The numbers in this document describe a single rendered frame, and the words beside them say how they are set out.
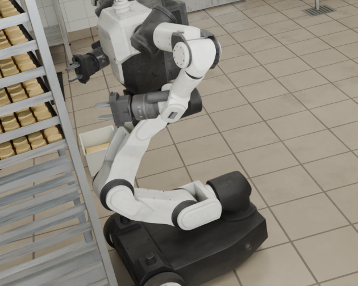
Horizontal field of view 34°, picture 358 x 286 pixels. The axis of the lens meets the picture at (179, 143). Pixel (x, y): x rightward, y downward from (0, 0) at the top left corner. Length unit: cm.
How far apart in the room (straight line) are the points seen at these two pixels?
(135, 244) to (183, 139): 130
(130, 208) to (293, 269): 77
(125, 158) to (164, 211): 32
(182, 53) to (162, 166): 183
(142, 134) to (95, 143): 155
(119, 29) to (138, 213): 78
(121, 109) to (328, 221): 131
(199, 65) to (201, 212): 94
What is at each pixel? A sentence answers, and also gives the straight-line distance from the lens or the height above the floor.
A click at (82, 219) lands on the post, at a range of 274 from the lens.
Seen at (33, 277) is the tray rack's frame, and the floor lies 15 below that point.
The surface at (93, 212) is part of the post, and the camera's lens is 219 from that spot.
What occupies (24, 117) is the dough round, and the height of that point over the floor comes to 97.
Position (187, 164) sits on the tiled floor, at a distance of 349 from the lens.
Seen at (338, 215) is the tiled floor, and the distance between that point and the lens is 296.
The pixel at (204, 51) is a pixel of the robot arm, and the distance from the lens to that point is 178.
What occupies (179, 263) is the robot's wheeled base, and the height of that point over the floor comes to 17.
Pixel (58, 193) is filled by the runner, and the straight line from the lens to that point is 216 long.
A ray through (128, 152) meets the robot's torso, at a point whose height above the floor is 67.
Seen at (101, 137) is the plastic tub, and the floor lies 10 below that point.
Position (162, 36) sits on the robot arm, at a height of 119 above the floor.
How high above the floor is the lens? 177
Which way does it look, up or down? 28 degrees down
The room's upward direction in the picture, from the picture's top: 11 degrees counter-clockwise
